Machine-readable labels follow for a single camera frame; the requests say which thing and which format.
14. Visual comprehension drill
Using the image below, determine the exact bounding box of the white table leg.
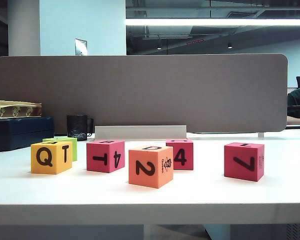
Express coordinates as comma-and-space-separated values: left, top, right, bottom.
203, 224, 232, 240

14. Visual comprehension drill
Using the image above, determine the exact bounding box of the paper sign on pillar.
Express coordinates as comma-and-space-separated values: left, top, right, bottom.
74, 37, 88, 56

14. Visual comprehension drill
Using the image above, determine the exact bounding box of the black mug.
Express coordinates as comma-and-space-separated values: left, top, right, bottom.
66, 114, 95, 142

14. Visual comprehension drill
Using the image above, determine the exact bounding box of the pink foam block T 4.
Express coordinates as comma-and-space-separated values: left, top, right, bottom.
86, 139, 126, 174

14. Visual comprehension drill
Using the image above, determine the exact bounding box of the white cable tray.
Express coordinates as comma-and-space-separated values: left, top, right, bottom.
94, 124, 191, 141

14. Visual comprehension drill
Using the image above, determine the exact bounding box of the orange foam block 2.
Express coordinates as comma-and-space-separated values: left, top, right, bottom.
128, 145, 174, 189

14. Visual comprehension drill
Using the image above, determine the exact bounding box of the grey desk partition panel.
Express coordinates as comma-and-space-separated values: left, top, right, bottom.
0, 53, 289, 134

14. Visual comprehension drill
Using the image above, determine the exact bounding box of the person in dark green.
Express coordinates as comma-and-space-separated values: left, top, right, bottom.
286, 84, 300, 118

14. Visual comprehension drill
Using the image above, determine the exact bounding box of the pink foam block 7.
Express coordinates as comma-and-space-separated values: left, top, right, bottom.
223, 142, 265, 183

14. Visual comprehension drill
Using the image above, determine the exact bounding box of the green foam block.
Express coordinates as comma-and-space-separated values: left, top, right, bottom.
42, 136, 78, 162

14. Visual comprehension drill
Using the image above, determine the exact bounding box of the dark blue case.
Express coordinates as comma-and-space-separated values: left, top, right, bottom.
0, 116, 55, 153

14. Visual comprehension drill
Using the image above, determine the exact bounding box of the yellow foam block Q T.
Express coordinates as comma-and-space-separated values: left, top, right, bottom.
30, 141, 73, 175

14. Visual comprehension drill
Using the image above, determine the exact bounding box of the gold ornate box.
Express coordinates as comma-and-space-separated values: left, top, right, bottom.
0, 99, 43, 119

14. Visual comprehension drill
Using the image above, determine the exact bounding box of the pink foam block 4 5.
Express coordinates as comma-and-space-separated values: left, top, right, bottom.
165, 138, 195, 171

